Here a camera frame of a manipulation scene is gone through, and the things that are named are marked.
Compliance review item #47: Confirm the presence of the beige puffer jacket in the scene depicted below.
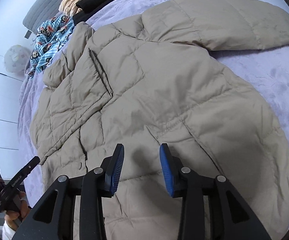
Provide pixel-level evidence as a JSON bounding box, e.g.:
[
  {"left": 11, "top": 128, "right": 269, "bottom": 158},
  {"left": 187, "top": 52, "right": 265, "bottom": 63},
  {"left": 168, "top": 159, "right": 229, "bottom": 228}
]
[{"left": 29, "top": 0, "right": 289, "bottom": 240}]

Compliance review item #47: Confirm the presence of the person left hand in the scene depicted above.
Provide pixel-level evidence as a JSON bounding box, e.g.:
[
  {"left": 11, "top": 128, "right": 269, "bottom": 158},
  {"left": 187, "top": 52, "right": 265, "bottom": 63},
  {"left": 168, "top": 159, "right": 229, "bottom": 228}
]
[{"left": 4, "top": 191, "right": 31, "bottom": 231}]

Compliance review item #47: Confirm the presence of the white wardrobe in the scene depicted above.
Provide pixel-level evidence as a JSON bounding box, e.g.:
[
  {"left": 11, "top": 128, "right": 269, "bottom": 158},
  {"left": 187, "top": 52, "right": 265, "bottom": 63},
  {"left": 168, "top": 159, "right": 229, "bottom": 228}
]
[{"left": 0, "top": 55, "right": 25, "bottom": 179}]

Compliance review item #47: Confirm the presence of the covered white fan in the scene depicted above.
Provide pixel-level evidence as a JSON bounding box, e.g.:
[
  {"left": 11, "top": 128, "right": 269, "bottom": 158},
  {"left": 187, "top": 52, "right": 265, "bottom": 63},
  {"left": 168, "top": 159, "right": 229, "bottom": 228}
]
[{"left": 3, "top": 45, "right": 30, "bottom": 73}]

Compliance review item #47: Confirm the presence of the blue monkey print garment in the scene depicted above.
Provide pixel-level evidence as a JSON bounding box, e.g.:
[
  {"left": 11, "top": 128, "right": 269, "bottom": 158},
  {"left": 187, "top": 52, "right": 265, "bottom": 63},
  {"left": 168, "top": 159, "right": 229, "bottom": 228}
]
[{"left": 28, "top": 15, "right": 74, "bottom": 78}]

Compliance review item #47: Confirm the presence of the lavender plush bedspread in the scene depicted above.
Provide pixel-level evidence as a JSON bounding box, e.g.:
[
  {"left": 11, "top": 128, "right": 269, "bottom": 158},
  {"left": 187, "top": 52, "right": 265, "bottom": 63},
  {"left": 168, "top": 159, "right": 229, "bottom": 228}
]
[{"left": 18, "top": 0, "right": 289, "bottom": 240}]

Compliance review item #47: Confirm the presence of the grey quilted headboard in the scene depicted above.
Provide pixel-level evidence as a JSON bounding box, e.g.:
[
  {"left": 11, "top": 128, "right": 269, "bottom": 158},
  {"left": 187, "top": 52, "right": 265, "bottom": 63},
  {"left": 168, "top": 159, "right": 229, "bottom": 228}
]
[{"left": 22, "top": 0, "right": 61, "bottom": 39}]

